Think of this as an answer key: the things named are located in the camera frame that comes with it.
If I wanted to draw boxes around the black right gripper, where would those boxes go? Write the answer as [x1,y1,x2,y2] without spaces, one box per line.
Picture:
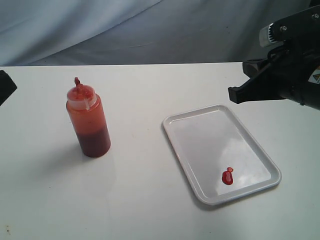
[227,37,320,110]

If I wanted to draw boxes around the red sauce squeeze bottle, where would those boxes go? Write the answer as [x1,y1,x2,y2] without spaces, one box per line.
[66,77,111,158]

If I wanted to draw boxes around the red sauce blob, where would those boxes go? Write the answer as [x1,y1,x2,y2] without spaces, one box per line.
[221,167,234,186]

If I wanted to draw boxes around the white rectangular plastic tray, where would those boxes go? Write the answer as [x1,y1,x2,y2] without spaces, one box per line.
[162,104,282,206]

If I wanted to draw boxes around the grey backdrop cloth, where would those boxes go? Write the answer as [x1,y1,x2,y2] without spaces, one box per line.
[0,0,311,66]

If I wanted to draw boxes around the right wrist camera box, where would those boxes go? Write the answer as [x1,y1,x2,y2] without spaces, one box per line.
[259,5,320,48]

